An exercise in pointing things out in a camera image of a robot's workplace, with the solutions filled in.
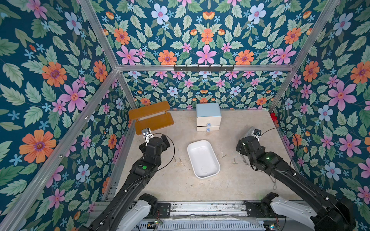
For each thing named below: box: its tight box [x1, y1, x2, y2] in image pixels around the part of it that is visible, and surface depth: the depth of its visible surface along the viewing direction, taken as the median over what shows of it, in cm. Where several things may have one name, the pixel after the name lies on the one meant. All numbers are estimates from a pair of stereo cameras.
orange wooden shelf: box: [128, 100, 175, 136], surface depth 115 cm
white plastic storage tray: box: [186, 139, 221, 180], surface depth 92 cm
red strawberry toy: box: [270, 112, 278, 122], surface depth 120 cm
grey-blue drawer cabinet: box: [196, 102, 222, 133], surface depth 101 cm
